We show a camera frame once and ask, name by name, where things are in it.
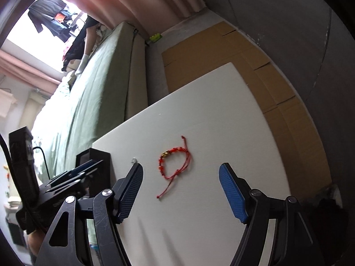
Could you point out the pink curtain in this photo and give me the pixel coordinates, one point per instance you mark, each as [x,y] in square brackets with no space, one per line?
[27,72]
[133,0]

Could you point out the white pillow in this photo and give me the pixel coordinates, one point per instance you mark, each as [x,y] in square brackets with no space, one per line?
[66,81]

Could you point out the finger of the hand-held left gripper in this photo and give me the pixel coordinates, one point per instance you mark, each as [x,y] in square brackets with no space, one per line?
[86,167]
[69,181]

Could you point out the flat brown cardboard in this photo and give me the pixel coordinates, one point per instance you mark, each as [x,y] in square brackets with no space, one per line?
[249,50]

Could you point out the bed with green sheet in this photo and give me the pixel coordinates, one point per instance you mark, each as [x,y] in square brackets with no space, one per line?
[105,83]

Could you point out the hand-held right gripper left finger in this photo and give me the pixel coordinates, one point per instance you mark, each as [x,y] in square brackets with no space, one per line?
[130,188]

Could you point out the hanging dark clothes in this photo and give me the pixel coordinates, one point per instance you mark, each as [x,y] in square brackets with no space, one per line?
[52,16]

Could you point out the green toy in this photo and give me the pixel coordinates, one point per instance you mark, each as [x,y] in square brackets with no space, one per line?
[155,38]

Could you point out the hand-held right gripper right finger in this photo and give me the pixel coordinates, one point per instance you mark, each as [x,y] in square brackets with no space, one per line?
[231,196]

